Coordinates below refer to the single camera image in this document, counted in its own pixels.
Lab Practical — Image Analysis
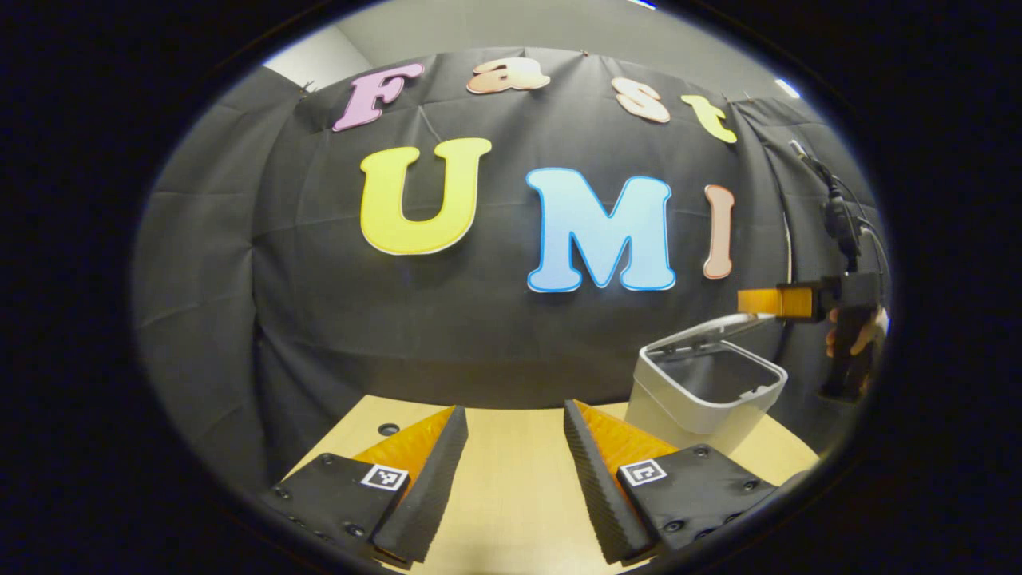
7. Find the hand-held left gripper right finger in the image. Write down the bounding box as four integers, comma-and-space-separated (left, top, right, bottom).
563, 399, 779, 565

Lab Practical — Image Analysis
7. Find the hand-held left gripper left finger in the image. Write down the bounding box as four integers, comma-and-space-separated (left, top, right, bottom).
262, 404, 469, 569

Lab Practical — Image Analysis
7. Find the white desktop garbage bin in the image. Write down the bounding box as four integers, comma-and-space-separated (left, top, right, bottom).
624, 313, 789, 456

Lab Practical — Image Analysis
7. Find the black cable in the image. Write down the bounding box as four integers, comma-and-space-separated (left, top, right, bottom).
789, 140, 838, 200

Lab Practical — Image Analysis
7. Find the wooden desktop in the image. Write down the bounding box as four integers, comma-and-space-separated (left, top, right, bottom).
283, 394, 822, 575

